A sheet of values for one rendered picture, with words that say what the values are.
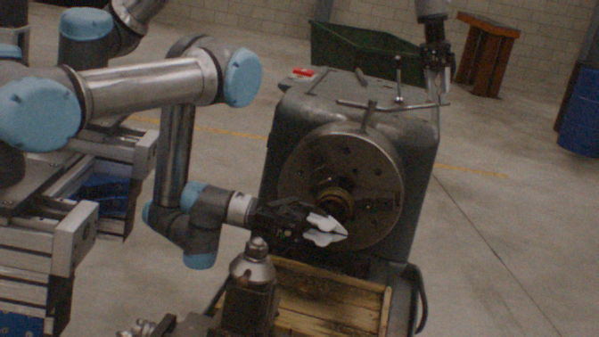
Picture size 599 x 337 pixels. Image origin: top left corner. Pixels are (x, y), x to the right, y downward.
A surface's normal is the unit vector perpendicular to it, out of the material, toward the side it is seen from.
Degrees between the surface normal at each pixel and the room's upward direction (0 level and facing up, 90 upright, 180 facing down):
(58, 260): 90
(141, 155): 90
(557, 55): 90
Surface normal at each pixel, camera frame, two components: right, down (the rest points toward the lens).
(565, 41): 0.10, 0.35
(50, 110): 0.64, 0.39
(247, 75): 0.82, 0.33
